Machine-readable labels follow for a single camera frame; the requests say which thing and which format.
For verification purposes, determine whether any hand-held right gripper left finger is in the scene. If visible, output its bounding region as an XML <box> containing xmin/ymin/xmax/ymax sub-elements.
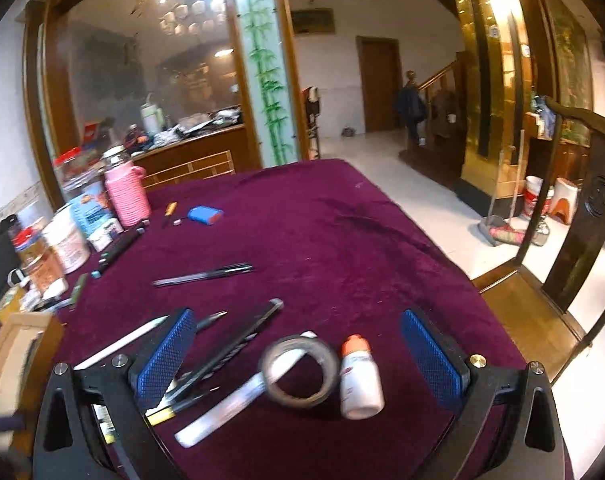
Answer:
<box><xmin>32</xmin><ymin>307</ymin><xmax>198</xmax><ymax>480</ymax></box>

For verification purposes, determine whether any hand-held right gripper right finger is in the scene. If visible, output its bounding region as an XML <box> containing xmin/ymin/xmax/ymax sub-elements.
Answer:
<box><xmin>399</xmin><ymin>309</ymin><xmax>568</xmax><ymax>480</ymax></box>

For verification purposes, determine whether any white bottle orange cap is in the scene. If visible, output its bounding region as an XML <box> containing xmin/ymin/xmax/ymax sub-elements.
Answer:
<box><xmin>338</xmin><ymin>335</ymin><xmax>385</xmax><ymax>421</ymax></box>

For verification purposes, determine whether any black printed marker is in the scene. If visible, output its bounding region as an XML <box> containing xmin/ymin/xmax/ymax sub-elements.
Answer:
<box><xmin>170</xmin><ymin>298</ymin><xmax>286</xmax><ymax>406</ymax></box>

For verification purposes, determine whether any white printed tube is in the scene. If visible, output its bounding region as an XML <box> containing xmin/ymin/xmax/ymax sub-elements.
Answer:
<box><xmin>175</xmin><ymin>331</ymin><xmax>318</xmax><ymax>449</ymax></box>

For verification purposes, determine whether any black tape roll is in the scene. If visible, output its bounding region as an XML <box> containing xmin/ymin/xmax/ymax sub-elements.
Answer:
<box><xmin>259</xmin><ymin>334</ymin><xmax>340</xmax><ymax>409</ymax></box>

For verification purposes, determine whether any shallow cardboard box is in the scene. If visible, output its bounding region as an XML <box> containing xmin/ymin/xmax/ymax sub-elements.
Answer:
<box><xmin>0</xmin><ymin>312</ymin><xmax>66</xmax><ymax>461</ymax></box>

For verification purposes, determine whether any white pen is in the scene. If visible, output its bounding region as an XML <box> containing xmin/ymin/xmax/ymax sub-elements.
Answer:
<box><xmin>74</xmin><ymin>316</ymin><xmax>169</xmax><ymax>372</ymax></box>

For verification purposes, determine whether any slim black pen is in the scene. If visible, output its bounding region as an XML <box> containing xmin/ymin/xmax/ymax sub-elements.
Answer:
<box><xmin>152</xmin><ymin>262</ymin><xmax>254</xmax><ymax>288</ymax></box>

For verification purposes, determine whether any green flat stick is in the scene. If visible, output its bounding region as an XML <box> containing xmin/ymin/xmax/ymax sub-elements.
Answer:
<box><xmin>70</xmin><ymin>272</ymin><xmax>89</xmax><ymax>308</ymax></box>

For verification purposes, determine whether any black marker blue cap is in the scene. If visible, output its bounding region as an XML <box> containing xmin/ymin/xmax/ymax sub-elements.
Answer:
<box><xmin>92</xmin><ymin>227</ymin><xmax>147</xmax><ymax>279</ymax></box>

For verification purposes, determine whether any dustpan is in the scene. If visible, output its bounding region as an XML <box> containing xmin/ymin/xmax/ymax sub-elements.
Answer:
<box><xmin>479</xmin><ymin>215</ymin><xmax>527</xmax><ymax>247</ymax></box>

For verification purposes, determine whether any clear orange printed cup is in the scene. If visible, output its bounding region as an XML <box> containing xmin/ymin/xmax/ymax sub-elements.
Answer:
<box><xmin>25</xmin><ymin>247</ymin><xmax>66</xmax><ymax>293</ymax></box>

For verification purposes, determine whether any white plastic tub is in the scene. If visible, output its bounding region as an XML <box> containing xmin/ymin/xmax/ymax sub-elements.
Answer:
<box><xmin>42</xmin><ymin>205</ymin><xmax>90</xmax><ymax>273</ymax></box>

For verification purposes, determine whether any blue lighter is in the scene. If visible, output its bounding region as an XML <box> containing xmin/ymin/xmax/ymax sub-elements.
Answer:
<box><xmin>187</xmin><ymin>205</ymin><xmax>224</xmax><ymax>226</ymax></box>

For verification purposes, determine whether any yellow tape roll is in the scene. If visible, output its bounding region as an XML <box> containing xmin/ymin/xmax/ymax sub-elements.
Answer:
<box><xmin>0</xmin><ymin>287</ymin><xmax>28</xmax><ymax>323</ymax></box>

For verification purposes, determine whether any pink knitted bottle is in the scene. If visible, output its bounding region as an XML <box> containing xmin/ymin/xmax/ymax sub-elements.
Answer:
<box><xmin>102</xmin><ymin>146</ymin><xmax>152</xmax><ymax>228</ymax></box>

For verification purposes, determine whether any blue white packet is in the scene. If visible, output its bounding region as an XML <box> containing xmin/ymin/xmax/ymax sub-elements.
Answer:
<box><xmin>68</xmin><ymin>182</ymin><xmax>114</xmax><ymax>238</ymax></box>

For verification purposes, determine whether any white red bucket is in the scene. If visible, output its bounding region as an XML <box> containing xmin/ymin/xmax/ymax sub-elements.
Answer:
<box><xmin>521</xmin><ymin>176</ymin><xmax>555</xmax><ymax>221</ymax></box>

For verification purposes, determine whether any clear jar red lid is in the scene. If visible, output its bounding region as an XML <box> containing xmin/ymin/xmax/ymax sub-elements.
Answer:
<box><xmin>52</xmin><ymin>147</ymin><xmax>108</xmax><ymax>203</ymax></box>

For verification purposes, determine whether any wooden cabinet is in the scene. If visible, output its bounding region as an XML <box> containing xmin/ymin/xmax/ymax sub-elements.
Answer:
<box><xmin>132</xmin><ymin>125</ymin><xmax>248</xmax><ymax>191</ymax></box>

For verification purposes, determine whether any white plastic stool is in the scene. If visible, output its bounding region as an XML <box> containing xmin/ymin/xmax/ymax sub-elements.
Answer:
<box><xmin>549</xmin><ymin>177</ymin><xmax>580</xmax><ymax>225</ymax></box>

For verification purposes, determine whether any wooden chair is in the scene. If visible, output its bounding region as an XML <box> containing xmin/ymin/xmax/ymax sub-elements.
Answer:
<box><xmin>475</xmin><ymin>97</ymin><xmax>605</xmax><ymax>386</ymax></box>

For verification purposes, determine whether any white thermos flask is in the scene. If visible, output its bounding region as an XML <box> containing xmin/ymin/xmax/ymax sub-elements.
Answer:
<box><xmin>141</xmin><ymin>94</ymin><xmax>166</xmax><ymax>136</ymax></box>

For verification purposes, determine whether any wooden staircase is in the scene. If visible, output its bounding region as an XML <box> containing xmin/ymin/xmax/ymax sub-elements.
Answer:
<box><xmin>399</xmin><ymin>60</ymin><xmax>468</xmax><ymax>171</ymax></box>

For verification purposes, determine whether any brown wooden door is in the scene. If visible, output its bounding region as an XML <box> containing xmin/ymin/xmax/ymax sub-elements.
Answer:
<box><xmin>356</xmin><ymin>36</ymin><xmax>403</xmax><ymax>133</ymax></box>

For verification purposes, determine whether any bamboo painted pillar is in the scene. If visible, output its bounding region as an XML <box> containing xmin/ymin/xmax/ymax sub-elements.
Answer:
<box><xmin>231</xmin><ymin>0</ymin><xmax>297</xmax><ymax>166</ymax></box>

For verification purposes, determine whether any landscape wall painting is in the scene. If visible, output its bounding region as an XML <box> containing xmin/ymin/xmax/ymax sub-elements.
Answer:
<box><xmin>537</xmin><ymin>0</ymin><xmax>595</xmax><ymax>146</ymax></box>

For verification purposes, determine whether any framed wall picture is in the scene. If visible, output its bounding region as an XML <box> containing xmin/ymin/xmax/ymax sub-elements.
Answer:
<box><xmin>290</xmin><ymin>7</ymin><xmax>335</xmax><ymax>36</ymax></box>

